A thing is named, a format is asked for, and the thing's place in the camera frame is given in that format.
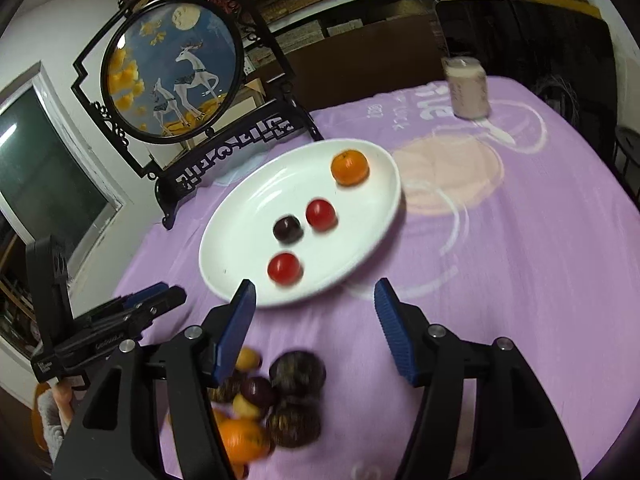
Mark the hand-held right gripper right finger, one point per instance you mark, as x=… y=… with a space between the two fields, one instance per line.
x=395 y=330

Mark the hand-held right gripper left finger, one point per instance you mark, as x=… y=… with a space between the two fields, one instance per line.
x=235 y=330

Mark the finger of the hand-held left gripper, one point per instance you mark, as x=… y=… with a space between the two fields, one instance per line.
x=160 y=307
x=145 y=293

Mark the dark mangosteen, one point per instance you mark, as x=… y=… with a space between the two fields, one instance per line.
x=297 y=372
x=293 y=425
x=227 y=391

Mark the small orange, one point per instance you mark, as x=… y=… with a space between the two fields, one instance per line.
x=219 y=415

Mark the white oval plate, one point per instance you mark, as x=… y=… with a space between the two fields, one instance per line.
x=250 y=210

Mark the red cherry tomato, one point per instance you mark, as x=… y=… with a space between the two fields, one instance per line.
x=320 y=213
x=284 y=267

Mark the purple printed blanket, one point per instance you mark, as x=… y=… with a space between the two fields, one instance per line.
x=500 y=260

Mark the white framed window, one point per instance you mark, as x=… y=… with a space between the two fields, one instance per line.
x=40 y=160

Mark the tangerine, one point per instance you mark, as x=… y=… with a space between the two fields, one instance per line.
x=350 y=167

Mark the round deer picture black stand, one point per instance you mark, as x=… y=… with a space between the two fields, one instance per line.
x=165 y=67

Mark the brown cardboard panel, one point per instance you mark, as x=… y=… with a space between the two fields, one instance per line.
x=360 y=65

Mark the black stool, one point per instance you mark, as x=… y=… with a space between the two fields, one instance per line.
x=627 y=155

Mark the dark cabinet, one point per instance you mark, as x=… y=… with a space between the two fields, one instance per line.
x=525 y=45

